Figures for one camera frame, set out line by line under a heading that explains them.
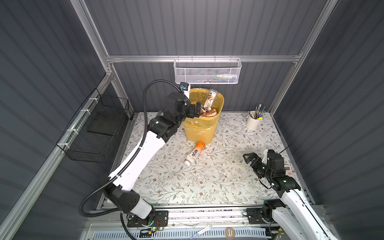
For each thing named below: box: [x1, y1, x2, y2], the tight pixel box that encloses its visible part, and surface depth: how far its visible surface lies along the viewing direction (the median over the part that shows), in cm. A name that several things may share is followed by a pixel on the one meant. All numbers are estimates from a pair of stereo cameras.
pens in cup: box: [249, 104, 266, 120], surface depth 107 cm
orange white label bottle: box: [184, 140, 206, 167], surface depth 94 cm
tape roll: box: [225, 227, 236, 240], surface depth 72 cm
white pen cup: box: [245, 110, 263, 130], surface depth 107 cm
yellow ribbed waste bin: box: [182, 88, 225, 145], surface depth 88 cm
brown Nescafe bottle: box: [200, 108, 217, 117], surface depth 85 cm
